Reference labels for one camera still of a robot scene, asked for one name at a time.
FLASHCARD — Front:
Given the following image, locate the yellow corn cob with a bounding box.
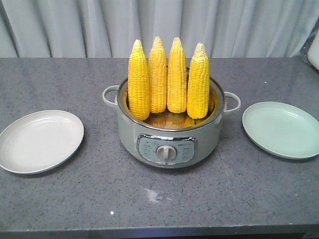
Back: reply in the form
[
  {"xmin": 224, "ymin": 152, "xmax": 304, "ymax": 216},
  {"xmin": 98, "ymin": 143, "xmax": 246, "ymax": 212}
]
[
  {"xmin": 167, "ymin": 37, "xmax": 187, "ymax": 114},
  {"xmin": 187, "ymin": 42, "xmax": 210, "ymax": 119},
  {"xmin": 128, "ymin": 39, "xmax": 150, "ymax": 120},
  {"xmin": 149, "ymin": 36, "xmax": 167, "ymax": 114}
]

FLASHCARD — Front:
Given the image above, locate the green electric cooking pot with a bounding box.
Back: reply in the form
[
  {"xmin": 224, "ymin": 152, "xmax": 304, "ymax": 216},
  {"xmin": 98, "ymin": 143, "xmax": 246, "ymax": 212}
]
[{"xmin": 102, "ymin": 78, "xmax": 241, "ymax": 168}]

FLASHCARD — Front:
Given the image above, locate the cream round plate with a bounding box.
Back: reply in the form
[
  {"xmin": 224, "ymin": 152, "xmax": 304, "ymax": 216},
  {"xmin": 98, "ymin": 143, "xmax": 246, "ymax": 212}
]
[{"xmin": 0, "ymin": 110, "xmax": 84, "ymax": 174}]

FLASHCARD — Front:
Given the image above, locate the light green round plate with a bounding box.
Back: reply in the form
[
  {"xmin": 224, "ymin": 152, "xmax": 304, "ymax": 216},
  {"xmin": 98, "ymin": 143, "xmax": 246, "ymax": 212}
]
[{"xmin": 242, "ymin": 102, "xmax": 319, "ymax": 160}]

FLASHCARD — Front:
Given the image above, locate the grey curtain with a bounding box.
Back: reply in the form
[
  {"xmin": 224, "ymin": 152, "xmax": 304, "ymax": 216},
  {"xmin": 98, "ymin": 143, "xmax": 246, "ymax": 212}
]
[{"xmin": 0, "ymin": 0, "xmax": 319, "ymax": 58}]

